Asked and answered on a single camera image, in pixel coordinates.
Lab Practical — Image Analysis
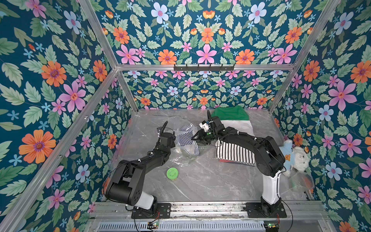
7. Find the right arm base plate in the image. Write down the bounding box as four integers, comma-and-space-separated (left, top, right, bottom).
243, 202, 287, 218

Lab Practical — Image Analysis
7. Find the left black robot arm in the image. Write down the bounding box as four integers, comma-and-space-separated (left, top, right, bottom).
103, 121, 176, 211

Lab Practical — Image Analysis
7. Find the clear plastic mesh cup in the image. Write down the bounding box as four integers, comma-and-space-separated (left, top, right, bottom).
288, 170, 315, 192

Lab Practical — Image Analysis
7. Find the aluminium front rail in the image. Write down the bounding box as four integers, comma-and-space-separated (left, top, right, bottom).
92, 200, 328, 221

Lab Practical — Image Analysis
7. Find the green round lid container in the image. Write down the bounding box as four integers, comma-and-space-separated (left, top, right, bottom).
166, 167, 179, 181

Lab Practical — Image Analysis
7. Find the white teddy bear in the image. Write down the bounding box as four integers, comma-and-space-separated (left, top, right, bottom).
280, 140, 309, 177

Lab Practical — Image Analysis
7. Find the black white striped garment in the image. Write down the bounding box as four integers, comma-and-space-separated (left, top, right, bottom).
215, 140, 257, 166

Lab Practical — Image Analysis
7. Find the bag of clothes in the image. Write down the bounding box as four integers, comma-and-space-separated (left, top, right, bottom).
165, 116, 214, 167

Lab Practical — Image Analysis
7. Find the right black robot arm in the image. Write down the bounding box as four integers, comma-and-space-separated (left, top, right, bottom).
191, 111, 285, 209

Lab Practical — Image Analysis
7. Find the green tank top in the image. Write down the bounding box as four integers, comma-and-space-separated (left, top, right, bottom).
211, 105, 250, 121

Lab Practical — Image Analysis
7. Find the black hook rail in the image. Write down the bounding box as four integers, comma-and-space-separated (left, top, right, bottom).
173, 64, 235, 72

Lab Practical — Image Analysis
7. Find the blue white striped garment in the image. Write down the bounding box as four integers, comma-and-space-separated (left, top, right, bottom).
175, 123, 200, 157

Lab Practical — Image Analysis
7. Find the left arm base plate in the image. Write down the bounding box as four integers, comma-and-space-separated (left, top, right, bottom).
131, 203, 172, 219

